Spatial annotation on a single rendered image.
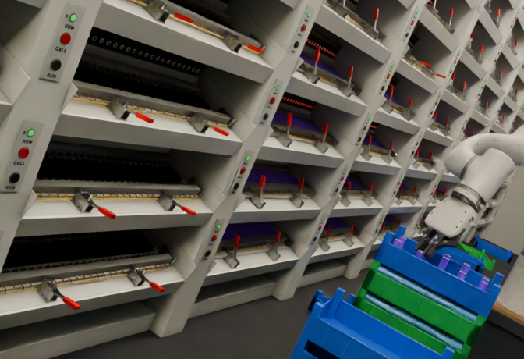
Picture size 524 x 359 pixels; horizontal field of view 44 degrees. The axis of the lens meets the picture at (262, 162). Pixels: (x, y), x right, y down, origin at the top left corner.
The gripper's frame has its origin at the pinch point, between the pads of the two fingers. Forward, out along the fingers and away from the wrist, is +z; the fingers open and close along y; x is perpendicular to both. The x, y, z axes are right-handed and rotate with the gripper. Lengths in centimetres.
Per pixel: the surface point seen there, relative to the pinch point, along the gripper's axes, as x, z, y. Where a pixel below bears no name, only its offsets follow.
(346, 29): 33, -33, 42
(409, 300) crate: -2.8, 12.7, -4.2
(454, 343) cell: -11.5, 13.5, -15.8
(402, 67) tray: -14, -55, 65
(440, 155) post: -127, -77, 116
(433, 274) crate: -0.2, 4.3, -6.3
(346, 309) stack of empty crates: 7.4, 25.0, 1.1
